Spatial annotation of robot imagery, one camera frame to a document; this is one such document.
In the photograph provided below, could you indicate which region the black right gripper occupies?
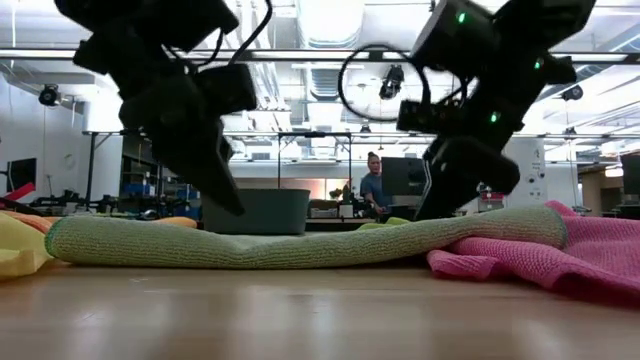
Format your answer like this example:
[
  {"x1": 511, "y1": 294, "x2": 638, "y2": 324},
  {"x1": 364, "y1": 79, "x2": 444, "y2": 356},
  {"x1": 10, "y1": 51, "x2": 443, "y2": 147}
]
[{"x1": 414, "y1": 107, "x2": 524, "y2": 222}]

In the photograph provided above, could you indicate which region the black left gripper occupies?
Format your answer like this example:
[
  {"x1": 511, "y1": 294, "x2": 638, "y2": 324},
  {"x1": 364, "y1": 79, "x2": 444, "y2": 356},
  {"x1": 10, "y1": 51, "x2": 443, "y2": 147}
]
[{"x1": 119, "y1": 74, "x2": 246, "y2": 217}]

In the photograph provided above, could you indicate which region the orange microfiber towel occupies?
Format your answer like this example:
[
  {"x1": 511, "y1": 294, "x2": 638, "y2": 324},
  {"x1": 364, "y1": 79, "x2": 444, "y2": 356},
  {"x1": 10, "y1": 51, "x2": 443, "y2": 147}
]
[{"x1": 0, "y1": 209, "x2": 199, "y2": 235}]

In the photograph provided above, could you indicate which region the sage green microfiber towel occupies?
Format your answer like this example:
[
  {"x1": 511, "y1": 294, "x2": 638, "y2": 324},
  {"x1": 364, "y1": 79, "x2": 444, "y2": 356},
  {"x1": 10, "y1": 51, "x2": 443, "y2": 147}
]
[{"x1": 44, "y1": 203, "x2": 569, "y2": 271}]

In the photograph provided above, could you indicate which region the pink microfiber towel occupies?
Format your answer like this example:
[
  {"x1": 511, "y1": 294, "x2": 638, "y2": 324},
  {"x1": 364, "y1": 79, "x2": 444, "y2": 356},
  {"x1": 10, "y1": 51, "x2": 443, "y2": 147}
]
[{"x1": 426, "y1": 199, "x2": 640, "y2": 306}]

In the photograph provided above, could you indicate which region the yellow microfiber towel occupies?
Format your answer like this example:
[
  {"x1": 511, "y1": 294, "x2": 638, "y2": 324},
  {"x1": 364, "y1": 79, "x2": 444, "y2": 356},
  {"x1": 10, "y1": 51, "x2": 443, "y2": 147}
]
[{"x1": 0, "y1": 212, "x2": 55, "y2": 281}]

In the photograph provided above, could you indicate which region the blue storage bin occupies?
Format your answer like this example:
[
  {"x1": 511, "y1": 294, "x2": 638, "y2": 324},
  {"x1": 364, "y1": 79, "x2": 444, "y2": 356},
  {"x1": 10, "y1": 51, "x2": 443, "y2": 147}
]
[
  {"x1": 122, "y1": 182, "x2": 157, "y2": 197},
  {"x1": 174, "y1": 183, "x2": 202, "y2": 220}
]

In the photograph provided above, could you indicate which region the rack with red bins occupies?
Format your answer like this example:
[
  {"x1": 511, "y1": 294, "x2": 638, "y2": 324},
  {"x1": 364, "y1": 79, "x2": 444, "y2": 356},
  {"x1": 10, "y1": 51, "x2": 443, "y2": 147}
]
[{"x1": 477, "y1": 192, "x2": 506, "y2": 214}]

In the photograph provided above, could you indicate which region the person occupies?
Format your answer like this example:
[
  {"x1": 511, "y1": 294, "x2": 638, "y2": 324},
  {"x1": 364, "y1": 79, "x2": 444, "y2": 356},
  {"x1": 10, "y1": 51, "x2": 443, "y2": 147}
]
[{"x1": 359, "y1": 151, "x2": 396, "y2": 217}]

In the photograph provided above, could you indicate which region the teal plastic bin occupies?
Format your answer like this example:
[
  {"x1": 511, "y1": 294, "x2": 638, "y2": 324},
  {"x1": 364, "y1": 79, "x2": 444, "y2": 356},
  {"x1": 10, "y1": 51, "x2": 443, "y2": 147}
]
[{"x1": 201, "y1": 188, "x2": 311, "y2": 236}]

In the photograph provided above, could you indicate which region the white pillar with signs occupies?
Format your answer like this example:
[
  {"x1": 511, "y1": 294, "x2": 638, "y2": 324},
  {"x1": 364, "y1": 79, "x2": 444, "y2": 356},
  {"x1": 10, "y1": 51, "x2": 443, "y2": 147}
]
[{"x1": 503, "y1": 137, "x2": 549, "y2": 210}]

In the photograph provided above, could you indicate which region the dark background table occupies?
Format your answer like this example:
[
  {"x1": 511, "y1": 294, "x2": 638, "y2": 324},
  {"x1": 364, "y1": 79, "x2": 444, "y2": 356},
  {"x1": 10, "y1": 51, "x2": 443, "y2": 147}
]
[{"x1": 305, "y1": 217, "x2": 376, "y2": 233}]

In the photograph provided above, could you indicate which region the overhead bar with light strips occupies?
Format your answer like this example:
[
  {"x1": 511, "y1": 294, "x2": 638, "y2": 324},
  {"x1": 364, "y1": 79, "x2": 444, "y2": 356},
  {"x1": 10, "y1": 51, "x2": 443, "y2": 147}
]
[{"x1": 0, "y1": 47, "x2": 640, "y2": 65}]

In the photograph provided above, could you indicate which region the red bar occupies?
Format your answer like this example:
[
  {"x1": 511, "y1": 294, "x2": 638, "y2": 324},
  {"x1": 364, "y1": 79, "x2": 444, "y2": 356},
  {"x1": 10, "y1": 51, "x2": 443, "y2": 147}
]
[{"x1": 3, "y1": 182, "x2": 37, "y2": 202}]

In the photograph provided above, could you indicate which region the black monitor on wooden desk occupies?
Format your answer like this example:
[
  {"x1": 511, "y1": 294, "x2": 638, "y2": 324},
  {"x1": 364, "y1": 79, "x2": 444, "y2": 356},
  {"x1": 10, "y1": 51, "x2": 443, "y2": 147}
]
[{"x1": 619, "y1": 152, "x2": 640, "y2": 197}]

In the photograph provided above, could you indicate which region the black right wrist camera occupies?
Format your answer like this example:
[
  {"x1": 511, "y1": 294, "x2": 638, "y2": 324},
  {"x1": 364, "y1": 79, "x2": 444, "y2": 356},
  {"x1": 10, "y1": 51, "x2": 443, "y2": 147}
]
[{"x1": 396, "y1": 98, "x2": 454, "y2": 135}]

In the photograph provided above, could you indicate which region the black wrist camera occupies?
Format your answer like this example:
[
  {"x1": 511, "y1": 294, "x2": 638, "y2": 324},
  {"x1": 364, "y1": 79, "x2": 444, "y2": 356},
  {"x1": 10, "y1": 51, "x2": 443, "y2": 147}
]
[
  {"x1": 396, "y1": 98, "x2": 454, "y2": 135},
  {"x1": 197, "y1": 63, "x2": 258, "y2": 115}
]

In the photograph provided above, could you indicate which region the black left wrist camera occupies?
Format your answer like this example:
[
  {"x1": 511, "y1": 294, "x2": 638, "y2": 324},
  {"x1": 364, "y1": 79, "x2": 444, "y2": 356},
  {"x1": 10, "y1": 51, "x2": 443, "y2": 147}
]
[{"x1": 197, "y1": 63, "x2": 258, "y2": 115}]

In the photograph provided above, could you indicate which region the black background rig frame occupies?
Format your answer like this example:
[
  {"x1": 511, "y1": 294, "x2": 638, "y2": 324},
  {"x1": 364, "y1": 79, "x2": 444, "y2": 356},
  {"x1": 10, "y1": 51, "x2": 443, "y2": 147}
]
[{"x1": 82, "y1": 128, "x2": 354, "y2": 211}]

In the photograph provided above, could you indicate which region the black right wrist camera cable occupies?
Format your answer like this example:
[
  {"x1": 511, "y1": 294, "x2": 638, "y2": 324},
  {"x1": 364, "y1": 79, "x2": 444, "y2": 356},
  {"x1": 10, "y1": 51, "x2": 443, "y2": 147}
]
[{"x1": 338, "y1": 43, "x2": 432, "y2": 124}]

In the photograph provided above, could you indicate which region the black wall monitor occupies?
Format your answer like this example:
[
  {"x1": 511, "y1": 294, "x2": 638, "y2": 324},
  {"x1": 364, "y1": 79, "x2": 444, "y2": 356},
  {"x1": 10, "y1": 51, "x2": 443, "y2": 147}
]
[{"x1": 5, "y1": 157, "x2": 38, "y2": 194}]

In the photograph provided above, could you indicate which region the silver ceiling duct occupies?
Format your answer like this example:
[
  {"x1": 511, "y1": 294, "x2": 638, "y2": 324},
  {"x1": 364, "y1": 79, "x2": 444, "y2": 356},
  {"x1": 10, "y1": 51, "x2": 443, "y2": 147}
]
[{"x1": 294, "y1": 0, "x2": 366, "y2": 50}]

